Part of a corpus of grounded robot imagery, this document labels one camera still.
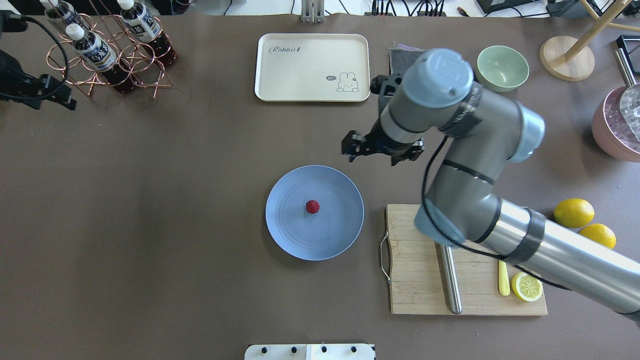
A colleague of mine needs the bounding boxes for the yellow lemon lower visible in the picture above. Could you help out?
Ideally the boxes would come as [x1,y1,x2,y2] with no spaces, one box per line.
[578,223,617,249]

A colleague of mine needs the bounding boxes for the wooden cup stand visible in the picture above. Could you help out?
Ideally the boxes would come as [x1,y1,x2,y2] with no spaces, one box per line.
[539,0,640,82]

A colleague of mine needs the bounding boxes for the wooden cutting board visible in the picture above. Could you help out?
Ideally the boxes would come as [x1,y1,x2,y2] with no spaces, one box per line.
[382,203,547,316]

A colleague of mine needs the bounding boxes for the cream rabbit tray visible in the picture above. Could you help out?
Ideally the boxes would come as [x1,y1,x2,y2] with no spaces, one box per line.
[254,33,371,103]

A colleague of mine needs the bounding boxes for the grey folded cloth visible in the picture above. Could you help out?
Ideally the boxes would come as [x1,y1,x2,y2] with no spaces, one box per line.
[388,43,426,75]

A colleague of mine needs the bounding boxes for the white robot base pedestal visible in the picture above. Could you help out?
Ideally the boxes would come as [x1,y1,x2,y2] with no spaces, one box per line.
[244,342,377,360]

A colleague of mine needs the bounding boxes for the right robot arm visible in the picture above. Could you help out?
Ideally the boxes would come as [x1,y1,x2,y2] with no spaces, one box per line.
[341,48,640,322]

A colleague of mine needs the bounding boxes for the tea bottle back left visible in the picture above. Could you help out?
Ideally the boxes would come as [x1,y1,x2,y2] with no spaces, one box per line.
[39,0,92,35]

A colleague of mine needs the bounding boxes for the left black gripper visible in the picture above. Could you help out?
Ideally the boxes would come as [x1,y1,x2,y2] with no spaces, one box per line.
[0,51,77,111]

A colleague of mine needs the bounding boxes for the pink ice bucket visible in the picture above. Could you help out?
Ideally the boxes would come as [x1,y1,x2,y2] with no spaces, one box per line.
[591,86,640,163]

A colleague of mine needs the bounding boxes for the red strawberry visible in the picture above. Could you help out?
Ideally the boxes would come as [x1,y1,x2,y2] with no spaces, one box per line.
[305,199,320,214]

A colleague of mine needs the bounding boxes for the yellow lemon upper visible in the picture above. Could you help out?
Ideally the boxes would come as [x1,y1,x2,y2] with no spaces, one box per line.
[552,198,595,229]

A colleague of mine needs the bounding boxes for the tea bottle front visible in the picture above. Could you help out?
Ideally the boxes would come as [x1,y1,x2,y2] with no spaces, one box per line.
[65,23,137,94]

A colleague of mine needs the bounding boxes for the yellow plastic knife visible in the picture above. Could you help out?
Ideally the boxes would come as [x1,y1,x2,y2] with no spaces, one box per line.
[497,260,511,297]

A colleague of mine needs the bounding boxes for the tea bottle back right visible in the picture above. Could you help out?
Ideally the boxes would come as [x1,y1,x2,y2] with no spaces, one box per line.
[117,0,178,68]

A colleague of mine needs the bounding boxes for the steel muddler black tip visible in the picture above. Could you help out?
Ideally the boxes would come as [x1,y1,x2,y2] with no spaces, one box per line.
[435,244,463,315]

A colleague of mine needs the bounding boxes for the copper wire bottle rack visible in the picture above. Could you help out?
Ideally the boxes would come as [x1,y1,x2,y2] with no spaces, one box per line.
[46,0,172,98]

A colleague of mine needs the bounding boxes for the yellow lemon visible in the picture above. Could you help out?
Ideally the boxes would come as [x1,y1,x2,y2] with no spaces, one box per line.
[552,198,595,229]
[578,223,617,249]

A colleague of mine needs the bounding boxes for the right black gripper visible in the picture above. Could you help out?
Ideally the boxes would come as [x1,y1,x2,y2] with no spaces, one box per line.
[342,120,425,166]

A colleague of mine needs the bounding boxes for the tea bottle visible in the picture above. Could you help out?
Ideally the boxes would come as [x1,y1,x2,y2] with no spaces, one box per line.
[117,0,178,68]
[65,23,137,94]
[39,0,92,35]

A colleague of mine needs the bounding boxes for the blue round plate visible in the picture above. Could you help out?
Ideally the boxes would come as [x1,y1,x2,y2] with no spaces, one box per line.
[265,165,365,261]

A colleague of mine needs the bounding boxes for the light green bowl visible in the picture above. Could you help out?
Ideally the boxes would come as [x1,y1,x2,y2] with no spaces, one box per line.
[475,45,530,93]

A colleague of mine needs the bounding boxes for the steel ice scoop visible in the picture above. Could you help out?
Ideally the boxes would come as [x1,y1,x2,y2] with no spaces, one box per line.
[614,48,640,141]

